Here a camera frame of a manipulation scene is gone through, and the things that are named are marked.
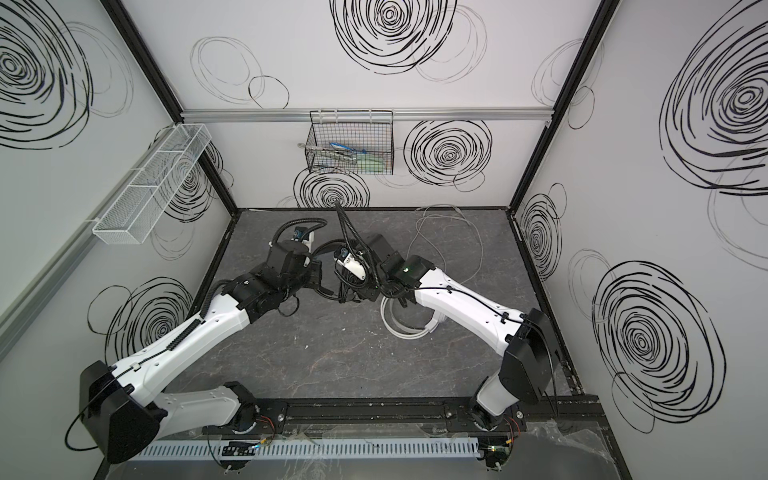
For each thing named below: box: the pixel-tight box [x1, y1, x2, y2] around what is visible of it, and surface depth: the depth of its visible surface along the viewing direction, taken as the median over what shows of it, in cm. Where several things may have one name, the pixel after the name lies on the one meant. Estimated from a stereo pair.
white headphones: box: [380, 296, 448, 339], surface depth 88 cm
